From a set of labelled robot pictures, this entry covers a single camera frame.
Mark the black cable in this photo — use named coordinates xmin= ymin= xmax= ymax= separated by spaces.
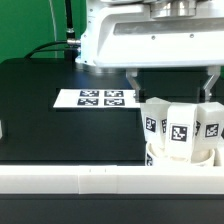
xmin=23 ymin=0 xmax=82 ymax=60

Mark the white marker sheet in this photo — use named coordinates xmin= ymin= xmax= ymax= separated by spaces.
xmin=53 ymin=89 xmax=140 ymax=109

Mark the white block at left edge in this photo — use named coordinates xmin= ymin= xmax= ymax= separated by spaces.
xmin=0 ymin=120 xmax=3 ymax=140

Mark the white front fence bar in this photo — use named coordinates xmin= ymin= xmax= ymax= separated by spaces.
xmin=0 ymin=165 xmax=224 ymax=195

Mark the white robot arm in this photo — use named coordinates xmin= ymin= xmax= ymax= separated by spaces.
xmin=79 ymin=0 xmax=224 ymax=102

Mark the white round stool seat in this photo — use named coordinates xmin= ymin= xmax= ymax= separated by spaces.
xmin=145 ymin=142 xmax=215 ymax=167

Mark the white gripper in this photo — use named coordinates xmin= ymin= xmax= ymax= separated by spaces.
xmin=93 ymin=3 xmax=224 ymax=103

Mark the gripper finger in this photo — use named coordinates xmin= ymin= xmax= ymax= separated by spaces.
xmin=198 ymin=65 xmax=221 ymax=103

